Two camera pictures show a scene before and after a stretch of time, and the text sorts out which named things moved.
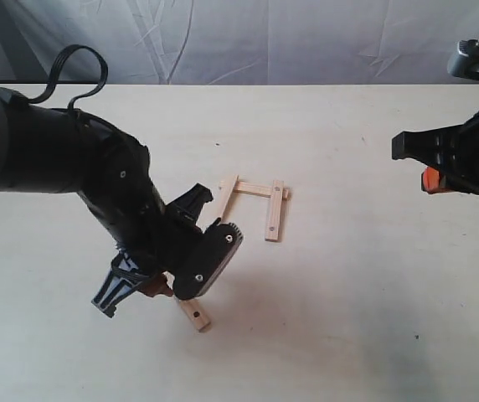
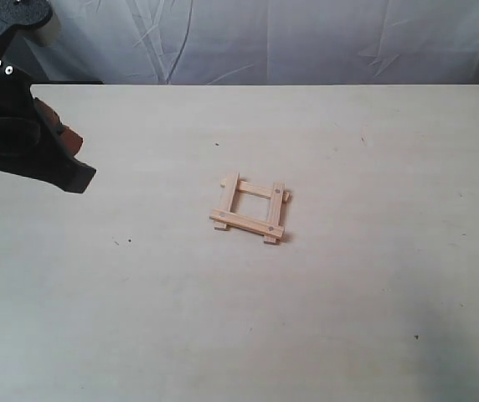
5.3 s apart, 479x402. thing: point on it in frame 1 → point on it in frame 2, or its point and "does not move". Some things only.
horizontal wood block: [260, 189] does not move
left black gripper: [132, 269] → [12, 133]
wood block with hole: [274, 215] does not move
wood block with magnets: [195, 311] → [248, 223]
